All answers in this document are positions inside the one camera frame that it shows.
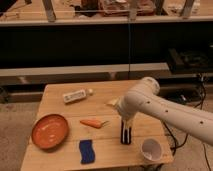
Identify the black power cable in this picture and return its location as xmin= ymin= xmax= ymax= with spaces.
xmin=161 ymin=76 xmax=213 ymax=171

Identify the orange toy carrot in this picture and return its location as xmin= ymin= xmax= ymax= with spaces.
xmin=80 ymin=119 xmax=106 ymax=129

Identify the blue vertical cable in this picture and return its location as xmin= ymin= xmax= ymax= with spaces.
xmin=127 ymin=19 xmax=132 ymax=81

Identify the wooden table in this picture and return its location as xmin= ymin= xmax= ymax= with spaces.
xmin=21 ymin=80 xmax=173 ymax=171

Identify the white cup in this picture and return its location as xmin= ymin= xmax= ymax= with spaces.
xmin=140 ymin=138 xmax=163 ymax=162

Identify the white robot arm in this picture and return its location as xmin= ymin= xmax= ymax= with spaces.
xmin=115 ymin=77 xmax=213 ymax=146

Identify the orange plate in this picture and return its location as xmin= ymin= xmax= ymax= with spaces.
xmin=31 ymin=114 xmax=69 ymax=149

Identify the long metal bench rail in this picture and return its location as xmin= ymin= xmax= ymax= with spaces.
xmin=0 ymin=63 xmax=169 ymax=77

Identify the upper wooden shelf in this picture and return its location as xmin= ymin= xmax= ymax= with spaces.
xmin=0 ymin=0 xmax=213 ymax=27

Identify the blue sponge cloth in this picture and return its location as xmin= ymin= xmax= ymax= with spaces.
xmin=79 ymin=140 xmax=95 ymax=164

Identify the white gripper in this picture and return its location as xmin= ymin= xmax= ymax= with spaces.
xmin=115 ymin=97 xmax=137 ymax=133

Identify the black box on bench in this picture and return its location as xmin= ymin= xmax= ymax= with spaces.
xmin=166 ymin=48 xmax=213 ymax=74

